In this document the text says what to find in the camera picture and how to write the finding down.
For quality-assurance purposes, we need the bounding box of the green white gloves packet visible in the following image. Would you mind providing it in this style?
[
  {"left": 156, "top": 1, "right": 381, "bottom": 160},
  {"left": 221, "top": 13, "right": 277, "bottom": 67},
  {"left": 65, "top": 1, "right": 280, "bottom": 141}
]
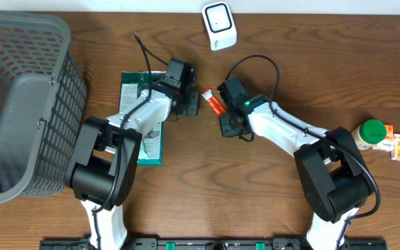
[{"left": 119, "top": 72, "right": 164, "bottom": 167}]

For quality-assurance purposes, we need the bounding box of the grey plastic mesh basket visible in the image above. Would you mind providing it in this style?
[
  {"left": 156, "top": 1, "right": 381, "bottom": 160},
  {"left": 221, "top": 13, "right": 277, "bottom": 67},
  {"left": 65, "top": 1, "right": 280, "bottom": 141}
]
[{"left": 0, "top": 11, "right": 88, "bottom": 204}]

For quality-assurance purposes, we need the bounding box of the green lid white jar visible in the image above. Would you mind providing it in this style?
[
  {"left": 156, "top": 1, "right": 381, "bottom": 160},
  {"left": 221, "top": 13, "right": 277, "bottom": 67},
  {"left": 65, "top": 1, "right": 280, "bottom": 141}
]
[{"left": 351, "top": 119, "right": 387, "bottom": 150}]

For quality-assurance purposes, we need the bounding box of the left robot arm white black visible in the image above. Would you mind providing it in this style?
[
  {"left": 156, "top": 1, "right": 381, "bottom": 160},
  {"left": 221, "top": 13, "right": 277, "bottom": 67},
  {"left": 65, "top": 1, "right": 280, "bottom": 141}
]
[{"left": 65, "top": 58, "right": 197, "bottom": 249}]

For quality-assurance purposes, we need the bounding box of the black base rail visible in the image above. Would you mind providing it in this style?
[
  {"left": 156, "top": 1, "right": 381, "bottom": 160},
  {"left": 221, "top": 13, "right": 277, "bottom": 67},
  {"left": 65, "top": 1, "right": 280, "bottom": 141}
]
[{"left": 40, "top": 237, "right": 388, "bottom": 250}]

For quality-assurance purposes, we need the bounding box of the white barcode scanner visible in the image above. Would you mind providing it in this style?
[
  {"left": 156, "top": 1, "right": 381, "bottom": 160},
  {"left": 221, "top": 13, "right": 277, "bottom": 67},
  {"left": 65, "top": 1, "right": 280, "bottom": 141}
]
[{"left": 201, "top": 1, "right": 238, "bottom": 51}]

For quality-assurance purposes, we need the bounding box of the red nescafe stick sachet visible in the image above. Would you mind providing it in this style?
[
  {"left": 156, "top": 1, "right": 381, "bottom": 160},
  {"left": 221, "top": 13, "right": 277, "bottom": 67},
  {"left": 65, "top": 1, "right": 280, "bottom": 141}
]
[{"left": 201, "top": 87, "right": 227, "bottom": 116}]

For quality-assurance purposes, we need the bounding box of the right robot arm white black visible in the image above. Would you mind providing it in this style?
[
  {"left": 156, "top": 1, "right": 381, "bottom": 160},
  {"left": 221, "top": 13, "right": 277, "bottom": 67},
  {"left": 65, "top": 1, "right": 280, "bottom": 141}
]
[{"left": 217, "top": 77, "right": 380, "bottom": 249}]

